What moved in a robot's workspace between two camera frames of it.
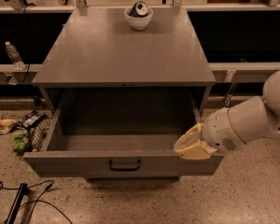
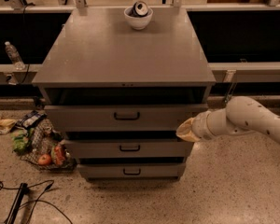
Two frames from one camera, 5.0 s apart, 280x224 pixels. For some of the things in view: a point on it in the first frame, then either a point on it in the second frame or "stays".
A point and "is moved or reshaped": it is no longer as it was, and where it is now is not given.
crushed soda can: x=139 y=8 stays
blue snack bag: x=31 y=119 stays
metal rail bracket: x=230 y=77 stays
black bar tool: x=17 y=203 stays
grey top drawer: x=120 y=133 is moved or reshaped
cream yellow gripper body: x=220 y=131 -> x=201 y=126
